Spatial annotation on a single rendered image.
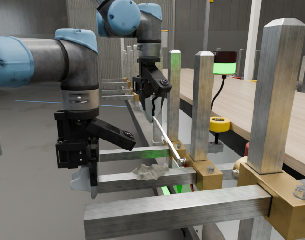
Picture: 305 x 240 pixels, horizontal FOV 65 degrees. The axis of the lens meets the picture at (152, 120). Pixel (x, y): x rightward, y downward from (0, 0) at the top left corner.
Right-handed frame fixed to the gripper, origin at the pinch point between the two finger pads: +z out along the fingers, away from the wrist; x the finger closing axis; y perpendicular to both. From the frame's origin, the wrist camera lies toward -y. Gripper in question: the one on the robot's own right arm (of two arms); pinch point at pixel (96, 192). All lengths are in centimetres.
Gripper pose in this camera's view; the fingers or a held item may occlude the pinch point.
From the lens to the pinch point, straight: 59.3
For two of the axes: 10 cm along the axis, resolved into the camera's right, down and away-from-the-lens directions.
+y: -9.8, 0.4, -1.9
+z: -0.2, 9.6, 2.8
